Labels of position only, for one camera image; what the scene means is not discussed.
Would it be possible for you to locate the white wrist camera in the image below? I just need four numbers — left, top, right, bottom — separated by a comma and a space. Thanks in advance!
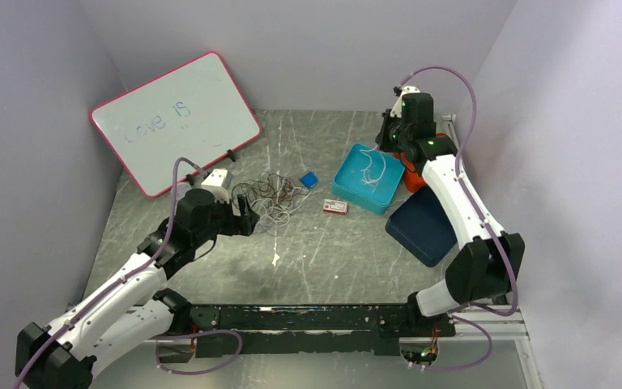
201, 169, 232, 203
389, 85, 420, 118

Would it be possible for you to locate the small clear plastic cup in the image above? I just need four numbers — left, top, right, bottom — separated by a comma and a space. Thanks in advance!
175, 182, 192, 201

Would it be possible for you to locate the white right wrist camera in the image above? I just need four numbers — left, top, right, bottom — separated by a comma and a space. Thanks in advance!
389, 85, 420, 118

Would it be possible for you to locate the pink framed whiteboard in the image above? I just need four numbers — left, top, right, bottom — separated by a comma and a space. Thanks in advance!
89, 52, 262, 198

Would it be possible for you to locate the orange plastic bin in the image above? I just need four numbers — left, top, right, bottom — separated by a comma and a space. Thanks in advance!
394, 140, 428, 193

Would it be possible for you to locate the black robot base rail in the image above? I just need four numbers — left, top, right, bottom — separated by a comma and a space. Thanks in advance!
166, 302, 455, 357

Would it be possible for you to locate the white cable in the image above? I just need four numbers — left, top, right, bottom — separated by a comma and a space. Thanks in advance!
246, 171, 312, 237
358, 147, 388, 190

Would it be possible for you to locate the red white small card box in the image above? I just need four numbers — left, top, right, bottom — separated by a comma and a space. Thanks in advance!
322, 199, 348, 215

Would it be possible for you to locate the dark blue plastic bin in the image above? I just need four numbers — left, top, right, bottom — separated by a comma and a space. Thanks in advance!
385, 186, 457, 267

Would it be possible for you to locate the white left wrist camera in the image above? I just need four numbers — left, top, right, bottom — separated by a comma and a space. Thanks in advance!
201, 169, 232, 203

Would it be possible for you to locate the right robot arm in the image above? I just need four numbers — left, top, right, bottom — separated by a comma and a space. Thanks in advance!
376, 87, 525, 336

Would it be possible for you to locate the light blue plastic bin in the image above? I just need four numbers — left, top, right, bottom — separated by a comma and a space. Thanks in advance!
332, 143, 405, 215

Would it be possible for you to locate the small blue stamp block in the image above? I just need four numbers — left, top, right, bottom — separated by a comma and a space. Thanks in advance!
300, 171, 318, 189

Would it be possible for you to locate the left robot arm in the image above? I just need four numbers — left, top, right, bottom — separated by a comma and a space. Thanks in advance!
14, 189, 260, 388

